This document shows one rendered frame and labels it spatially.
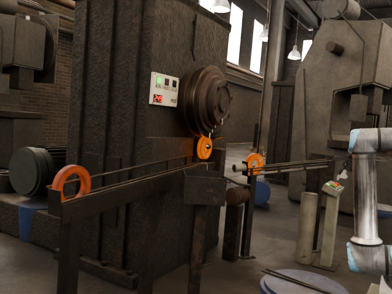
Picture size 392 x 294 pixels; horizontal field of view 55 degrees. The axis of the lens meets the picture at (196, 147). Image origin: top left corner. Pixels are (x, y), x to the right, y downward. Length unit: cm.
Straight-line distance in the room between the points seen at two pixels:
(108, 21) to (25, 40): 409
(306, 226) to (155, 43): 168
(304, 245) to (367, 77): 248
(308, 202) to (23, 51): 484
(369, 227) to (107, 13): 189
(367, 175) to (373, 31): 305
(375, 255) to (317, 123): 307
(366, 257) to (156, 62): 152
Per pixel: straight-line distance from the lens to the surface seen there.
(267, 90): 1141
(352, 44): 496
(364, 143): 205
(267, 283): 145
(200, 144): 242
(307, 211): 289
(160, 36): 225
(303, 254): 297
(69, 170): 161
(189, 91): 230
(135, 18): 226
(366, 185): 207
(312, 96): 505
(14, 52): 626
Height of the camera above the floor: 100
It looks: 4 degrees down
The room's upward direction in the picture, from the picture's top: 5 degrees clockwise
